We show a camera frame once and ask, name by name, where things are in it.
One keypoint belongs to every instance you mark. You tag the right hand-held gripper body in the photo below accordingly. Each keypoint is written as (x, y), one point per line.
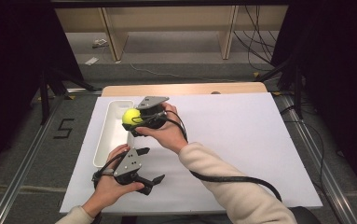
(153, 102)

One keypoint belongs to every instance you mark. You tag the yellow tennis ball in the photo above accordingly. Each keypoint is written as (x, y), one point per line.
(131, 115)

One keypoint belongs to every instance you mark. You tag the small grey floor litter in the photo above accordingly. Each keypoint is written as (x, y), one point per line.
(100, 43)

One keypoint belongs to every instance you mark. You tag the wooden shelf unit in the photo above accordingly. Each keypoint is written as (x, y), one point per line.
(114, 34)

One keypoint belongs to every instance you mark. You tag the white plastic bin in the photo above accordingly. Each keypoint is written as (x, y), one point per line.
(114, 137)

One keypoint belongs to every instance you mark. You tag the person's left hand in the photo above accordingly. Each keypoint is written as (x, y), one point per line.
(107, 189)

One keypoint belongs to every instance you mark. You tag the wooden table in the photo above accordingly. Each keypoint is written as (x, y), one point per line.
(182, 89)

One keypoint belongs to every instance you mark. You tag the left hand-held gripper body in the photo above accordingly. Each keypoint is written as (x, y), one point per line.
(129, 164)

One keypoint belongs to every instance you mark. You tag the aluminium floor rail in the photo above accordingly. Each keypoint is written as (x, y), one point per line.
(27, 165)
(319, 168)

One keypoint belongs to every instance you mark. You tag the black metal stand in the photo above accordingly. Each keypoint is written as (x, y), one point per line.
(44, 96)
(297, 90)

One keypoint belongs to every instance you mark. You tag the white board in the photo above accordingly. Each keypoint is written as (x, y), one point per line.
(244, 130)

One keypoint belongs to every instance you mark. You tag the person's right hand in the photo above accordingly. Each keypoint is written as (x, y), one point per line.
(170, 133)

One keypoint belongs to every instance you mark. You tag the white paper floor scrap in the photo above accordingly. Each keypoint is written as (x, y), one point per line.
(91, 61)

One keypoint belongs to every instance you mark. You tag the dark round table grommet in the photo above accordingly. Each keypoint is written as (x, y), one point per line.
(215, 92)

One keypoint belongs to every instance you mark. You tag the dark curtain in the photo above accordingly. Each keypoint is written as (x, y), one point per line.
(337, 62)
(11, 62)

